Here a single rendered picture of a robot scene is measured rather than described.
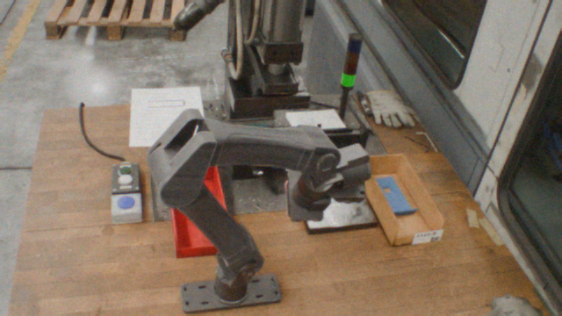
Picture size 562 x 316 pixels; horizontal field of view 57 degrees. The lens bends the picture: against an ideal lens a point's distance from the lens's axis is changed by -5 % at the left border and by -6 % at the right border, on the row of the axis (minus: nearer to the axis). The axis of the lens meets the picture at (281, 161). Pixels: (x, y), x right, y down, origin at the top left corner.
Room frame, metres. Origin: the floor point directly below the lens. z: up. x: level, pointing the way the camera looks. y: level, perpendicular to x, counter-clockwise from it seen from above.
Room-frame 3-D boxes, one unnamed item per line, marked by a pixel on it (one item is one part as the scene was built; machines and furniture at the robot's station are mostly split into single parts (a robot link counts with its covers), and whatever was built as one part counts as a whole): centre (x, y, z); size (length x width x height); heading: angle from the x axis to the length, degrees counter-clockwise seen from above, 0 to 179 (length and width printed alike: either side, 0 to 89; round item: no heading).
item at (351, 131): (1.19, -0.12, 0.95); 0.15 x 0.03 x 0.10; 108
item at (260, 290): (0.68, 0.07, 0.94); 0.20 x 0.07 x 0.08; 108
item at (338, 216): (0.97, -0.14, 0.91); 0.17 x 0.16 x 0.02; 108
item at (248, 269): (0.68, 0.06, 1.00); 0.09 x 0.06 x 0.06; 28
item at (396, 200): (1.03, -0.29, 0.92); 0.15 x 0.07 x 0.03; 19
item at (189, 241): (0.89, 0.18, 0.93); 0.25 x 0.12 x 0.06; 18
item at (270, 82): (1.17, 0.07, 1.22); 0.26 x 0.18 x 0.30; 18
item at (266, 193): (1.19, 0.04, 0.88); 0.65 x 0.50 x 0.03; 108
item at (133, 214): (0.87, 0.34, 0.90); 0.07 x 0.07 x 0.06; 18
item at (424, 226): (1.00, -0.30, 0.93); 0.25 x 0.13 x 0.08; 18
